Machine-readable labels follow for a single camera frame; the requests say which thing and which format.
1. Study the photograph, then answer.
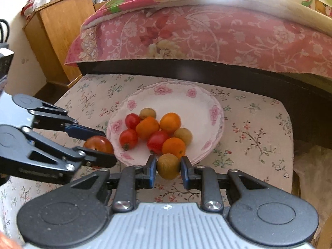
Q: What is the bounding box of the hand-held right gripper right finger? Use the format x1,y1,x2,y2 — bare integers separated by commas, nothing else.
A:
181,156,269,212

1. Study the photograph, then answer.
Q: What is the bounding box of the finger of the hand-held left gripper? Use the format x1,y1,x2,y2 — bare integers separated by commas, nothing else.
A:
28,101,106,139
22,127,118,174

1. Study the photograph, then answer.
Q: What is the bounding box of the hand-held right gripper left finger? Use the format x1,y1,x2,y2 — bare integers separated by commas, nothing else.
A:
70,155,157,212

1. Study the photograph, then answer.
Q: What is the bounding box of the red cherry tomato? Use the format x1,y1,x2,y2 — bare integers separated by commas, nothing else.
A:
83,135,115,169
125,113,142,129
147,130,170,154
119,129,139,151

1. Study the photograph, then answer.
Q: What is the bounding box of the small brown round fruit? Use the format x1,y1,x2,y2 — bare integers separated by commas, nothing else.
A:
139,108,157,120
173,128,193,146
156,154,181,180

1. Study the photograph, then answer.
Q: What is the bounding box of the white floral plate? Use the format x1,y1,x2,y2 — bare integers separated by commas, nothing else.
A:
106,81,226,167
107,82,223,165

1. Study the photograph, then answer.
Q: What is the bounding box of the small mandarin orange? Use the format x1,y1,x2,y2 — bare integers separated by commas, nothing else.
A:
162,137,186,159
159,112,181,135
135,117,160,140

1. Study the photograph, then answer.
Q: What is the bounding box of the floral tablecloth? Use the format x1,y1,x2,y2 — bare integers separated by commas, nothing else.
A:
0,73,295,239

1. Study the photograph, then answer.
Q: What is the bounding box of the wooden cabinet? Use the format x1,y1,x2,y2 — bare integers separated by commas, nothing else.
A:
23,0,156,90

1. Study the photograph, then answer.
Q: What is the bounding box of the red floral cloth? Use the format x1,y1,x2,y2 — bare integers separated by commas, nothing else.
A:
20,1,42,18

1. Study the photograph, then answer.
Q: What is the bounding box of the pink floral bedsheet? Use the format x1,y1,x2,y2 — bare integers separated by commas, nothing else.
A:
64,4,332,79

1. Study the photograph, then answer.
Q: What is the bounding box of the cream floral quilt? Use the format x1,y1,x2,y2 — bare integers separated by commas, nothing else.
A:
79,0,332,29

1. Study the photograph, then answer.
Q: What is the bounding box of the black cable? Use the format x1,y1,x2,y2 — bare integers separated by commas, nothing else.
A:
0,18,10,44

